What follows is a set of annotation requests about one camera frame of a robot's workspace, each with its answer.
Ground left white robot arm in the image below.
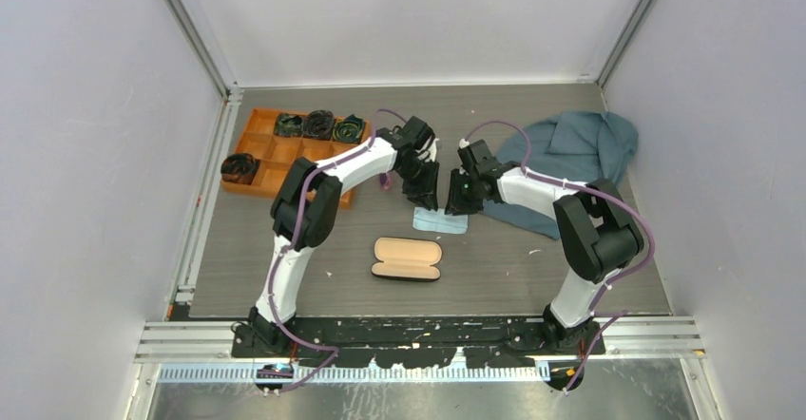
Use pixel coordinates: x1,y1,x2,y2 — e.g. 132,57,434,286
246,116,439,357

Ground dark green rolled tie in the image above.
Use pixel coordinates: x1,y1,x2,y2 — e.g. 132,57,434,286
273,112,305,138

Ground black glasses case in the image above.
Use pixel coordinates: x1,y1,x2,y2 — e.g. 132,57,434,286
371,237,443,282

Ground orange compartment tray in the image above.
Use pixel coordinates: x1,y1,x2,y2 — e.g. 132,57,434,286
221,107,371,198

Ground dark teal cloth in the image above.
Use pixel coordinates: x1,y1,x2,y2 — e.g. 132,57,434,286
481,110,640,242

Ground black orange rolled tie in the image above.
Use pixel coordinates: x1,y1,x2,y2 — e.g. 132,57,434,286
220,153,260,185

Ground purple sunglasses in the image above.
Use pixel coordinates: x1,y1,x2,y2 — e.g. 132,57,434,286
378,173,392,191

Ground light blue cleaning cloth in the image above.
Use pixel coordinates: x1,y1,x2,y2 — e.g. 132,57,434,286
413,207,469,235

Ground green yellow rolled tie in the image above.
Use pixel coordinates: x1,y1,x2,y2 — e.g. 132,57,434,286
332,114,366,144

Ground dark brown rolled tie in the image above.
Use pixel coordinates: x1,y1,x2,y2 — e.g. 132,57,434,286
301,109,336,141

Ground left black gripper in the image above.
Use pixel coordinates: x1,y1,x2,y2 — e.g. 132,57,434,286
395,158,438,211

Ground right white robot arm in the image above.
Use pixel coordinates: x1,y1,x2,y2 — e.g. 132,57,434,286
446,140,644,354

